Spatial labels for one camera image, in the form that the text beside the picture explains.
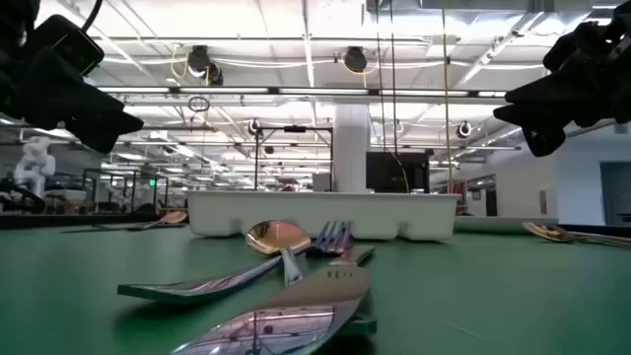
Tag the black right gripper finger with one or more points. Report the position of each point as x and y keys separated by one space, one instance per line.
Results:
x=544 y=140
x=552 y=103

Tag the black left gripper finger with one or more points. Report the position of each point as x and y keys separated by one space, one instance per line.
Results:
x=106 y=133
x=74 y=101

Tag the iridescent spoon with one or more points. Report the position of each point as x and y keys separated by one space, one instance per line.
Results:
x=547 y=232
x=276 y=236

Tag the iridescent fork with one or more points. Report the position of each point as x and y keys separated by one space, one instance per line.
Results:
x=197 y=286
x=173 y=217
x=616 y=242

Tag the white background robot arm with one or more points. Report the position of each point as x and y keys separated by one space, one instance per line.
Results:
x=34 y=163

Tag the white round plate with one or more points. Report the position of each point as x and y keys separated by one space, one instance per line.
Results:
x=503 y=224

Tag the red banner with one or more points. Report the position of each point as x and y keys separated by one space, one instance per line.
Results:
x=461 y=197

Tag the long ceiling light bar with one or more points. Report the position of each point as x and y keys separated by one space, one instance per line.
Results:
x=222 y=90

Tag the black monitor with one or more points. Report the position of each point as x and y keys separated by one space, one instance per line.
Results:
x=389 y=172

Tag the white plastic cutlery tray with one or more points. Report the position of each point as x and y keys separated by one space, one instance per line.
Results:
x=394 y=212

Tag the white square column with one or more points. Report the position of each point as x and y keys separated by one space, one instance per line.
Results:
x=352 y=148

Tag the black workstation frame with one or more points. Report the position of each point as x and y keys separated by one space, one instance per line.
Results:
x=123 y=170

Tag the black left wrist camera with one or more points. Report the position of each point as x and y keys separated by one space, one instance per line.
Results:
x=69 y=44

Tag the black metal rig frame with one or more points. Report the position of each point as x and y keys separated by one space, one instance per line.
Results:
x=294 y=128

